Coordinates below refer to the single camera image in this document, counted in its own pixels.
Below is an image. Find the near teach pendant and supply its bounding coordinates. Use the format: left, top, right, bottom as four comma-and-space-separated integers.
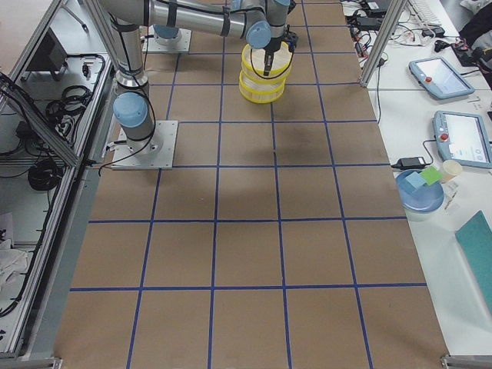
432, 111, 491, 169

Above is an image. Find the teach pendant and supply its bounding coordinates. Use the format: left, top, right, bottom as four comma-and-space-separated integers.
408, 57, 475, 100
432, 111, 491, 169

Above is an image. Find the black power adapter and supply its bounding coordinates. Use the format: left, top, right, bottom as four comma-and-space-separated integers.
391, 156, 430, 171

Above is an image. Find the blue plate on desk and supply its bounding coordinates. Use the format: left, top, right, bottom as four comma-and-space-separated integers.
396, 170, 444, 214

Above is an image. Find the aluminium side frame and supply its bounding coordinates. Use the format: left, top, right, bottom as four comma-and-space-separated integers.
1, 1, 115, 367

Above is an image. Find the green sticky note block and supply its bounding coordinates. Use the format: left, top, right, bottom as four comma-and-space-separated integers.
419, 166, 442, 186

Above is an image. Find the aluminium frame post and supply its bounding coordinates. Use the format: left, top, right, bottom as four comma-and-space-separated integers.
360, 0, 407, 88

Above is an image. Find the teal board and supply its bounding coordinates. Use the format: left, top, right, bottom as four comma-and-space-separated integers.
455, 211, 491, 309

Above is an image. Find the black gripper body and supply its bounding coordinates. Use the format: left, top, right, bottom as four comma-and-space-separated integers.
264, 25, 299, 54

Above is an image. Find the beige cup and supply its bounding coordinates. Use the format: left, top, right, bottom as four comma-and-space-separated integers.
440, 159, 463, 184

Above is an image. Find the yellow bamboo steamer layer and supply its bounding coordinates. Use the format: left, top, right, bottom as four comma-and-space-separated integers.
239, 71, 285, 104
240, 41, 293, 83

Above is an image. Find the far teach pendant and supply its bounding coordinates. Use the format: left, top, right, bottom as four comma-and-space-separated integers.
408, 57, 475, 100

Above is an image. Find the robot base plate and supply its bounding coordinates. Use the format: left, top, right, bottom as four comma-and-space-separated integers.
142, 28, 191, 54
110, 120, 178, 170

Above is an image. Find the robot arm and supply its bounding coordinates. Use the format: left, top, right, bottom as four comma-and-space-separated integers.
100, 1, 296, 79
113, 92, 155, 155

